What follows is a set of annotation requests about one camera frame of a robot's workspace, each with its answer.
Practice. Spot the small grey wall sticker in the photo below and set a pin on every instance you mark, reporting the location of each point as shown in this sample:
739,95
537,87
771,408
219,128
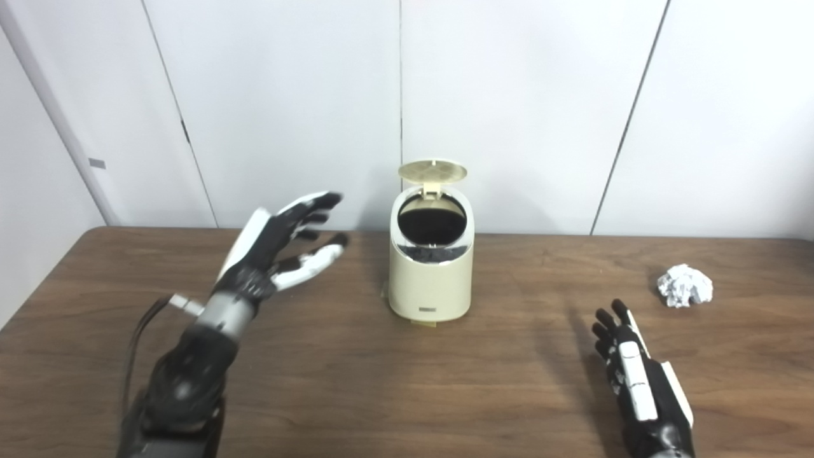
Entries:
96,163

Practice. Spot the cream-colored desktop trash bin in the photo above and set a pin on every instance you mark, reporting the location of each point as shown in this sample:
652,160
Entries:
432,286

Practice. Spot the round cream bin lid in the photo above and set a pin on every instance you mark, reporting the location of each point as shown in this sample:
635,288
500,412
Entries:
432,170

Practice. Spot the white paper ball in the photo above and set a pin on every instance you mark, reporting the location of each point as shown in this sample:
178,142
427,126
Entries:
685,286

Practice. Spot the black wall panel hinge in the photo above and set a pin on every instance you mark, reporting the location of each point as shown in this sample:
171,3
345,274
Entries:
186,131

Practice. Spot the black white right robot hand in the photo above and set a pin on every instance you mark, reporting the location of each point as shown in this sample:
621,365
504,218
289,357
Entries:
655,413

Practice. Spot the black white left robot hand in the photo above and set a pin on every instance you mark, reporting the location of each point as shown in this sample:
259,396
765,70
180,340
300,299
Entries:
257,254

